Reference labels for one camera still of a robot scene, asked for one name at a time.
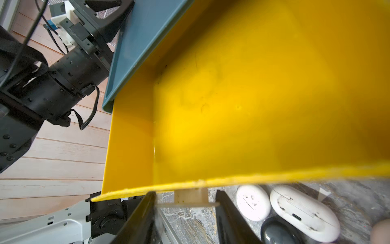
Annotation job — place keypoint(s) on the pink earphone case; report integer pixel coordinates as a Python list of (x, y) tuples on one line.
[(380, 233)]

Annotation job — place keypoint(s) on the teal drawer cabinet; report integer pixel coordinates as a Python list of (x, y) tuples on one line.
[(143, 30)]

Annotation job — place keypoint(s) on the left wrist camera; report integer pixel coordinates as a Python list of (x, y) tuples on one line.
[(60, 12)]

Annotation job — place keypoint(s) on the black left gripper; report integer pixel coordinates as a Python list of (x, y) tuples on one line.
[(97, 25)]

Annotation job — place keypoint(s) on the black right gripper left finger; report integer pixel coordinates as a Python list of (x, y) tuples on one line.
[(140, 228)]

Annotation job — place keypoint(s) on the yellow drawer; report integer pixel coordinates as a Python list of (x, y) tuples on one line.
[(255, 92)]

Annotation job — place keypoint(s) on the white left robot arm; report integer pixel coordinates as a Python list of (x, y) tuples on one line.
[(34, 92)]

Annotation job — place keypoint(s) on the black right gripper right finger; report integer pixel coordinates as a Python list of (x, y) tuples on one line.
[(231, 226)]

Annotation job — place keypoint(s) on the white oval earphone case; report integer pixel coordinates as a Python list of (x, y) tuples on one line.
[(308, 215)]

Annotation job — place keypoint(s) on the white round earphone case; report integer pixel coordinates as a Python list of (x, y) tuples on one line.
[(253, 202)]

